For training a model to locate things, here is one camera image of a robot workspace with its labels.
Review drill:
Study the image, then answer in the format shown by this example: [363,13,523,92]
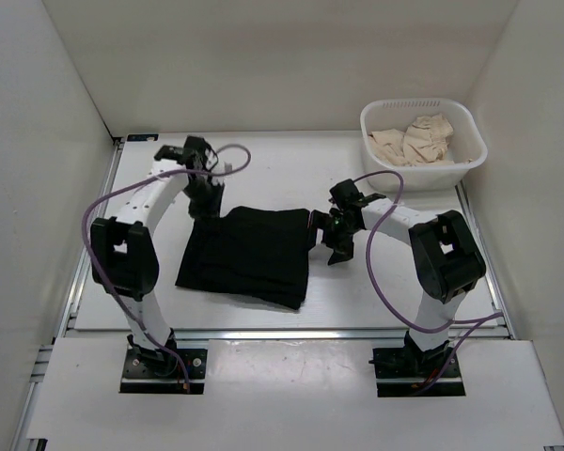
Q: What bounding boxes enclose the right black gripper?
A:
[302,210,361,265]

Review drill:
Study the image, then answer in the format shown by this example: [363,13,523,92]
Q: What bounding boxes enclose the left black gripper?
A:
[181,178,225,232]

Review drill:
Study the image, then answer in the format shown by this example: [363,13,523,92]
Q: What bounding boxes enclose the black trousers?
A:
[175,207,309,311]

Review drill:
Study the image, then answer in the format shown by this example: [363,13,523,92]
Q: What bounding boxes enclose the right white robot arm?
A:
[307,179,486,376]

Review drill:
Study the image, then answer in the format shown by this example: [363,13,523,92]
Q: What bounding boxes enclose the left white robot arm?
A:
[86,135,229,378]

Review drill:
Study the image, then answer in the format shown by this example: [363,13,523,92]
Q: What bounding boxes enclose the beige trousers in basket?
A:
[366,114,474,167]

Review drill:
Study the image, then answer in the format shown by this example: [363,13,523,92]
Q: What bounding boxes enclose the white plastic basket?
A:
[360,98,488,192]

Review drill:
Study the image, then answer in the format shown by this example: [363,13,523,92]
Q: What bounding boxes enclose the white front cover board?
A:
[27,338,564,450]

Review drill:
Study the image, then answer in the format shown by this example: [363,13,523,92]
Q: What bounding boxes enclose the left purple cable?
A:
[82,143,252,394]

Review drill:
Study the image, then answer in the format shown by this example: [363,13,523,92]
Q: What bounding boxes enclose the purple cable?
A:
[353,170,505,394]
[82,143,252,394]

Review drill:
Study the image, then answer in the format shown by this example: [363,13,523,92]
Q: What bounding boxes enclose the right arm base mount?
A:
[368,334,466,398]

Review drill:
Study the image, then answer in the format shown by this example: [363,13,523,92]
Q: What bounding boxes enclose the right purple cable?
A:
[353,170,505,394]

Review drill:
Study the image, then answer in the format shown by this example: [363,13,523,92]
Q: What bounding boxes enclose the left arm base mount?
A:
[119,346,208,395]

